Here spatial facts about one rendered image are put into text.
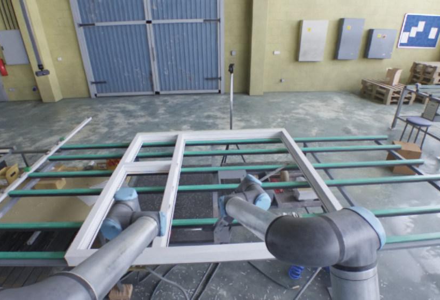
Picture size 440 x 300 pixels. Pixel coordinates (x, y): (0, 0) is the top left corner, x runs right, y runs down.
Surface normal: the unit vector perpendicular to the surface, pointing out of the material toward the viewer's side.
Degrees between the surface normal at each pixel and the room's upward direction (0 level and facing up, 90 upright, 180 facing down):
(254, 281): 0
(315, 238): 40
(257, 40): 90
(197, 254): 90
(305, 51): 90
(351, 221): 16
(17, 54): 90
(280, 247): 73
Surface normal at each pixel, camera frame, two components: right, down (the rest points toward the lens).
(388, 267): -0.01, -0.88
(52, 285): 0.20, -0.97
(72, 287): 0.58, -0.80
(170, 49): 0.04, 0.47
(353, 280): -0.44, 0.06
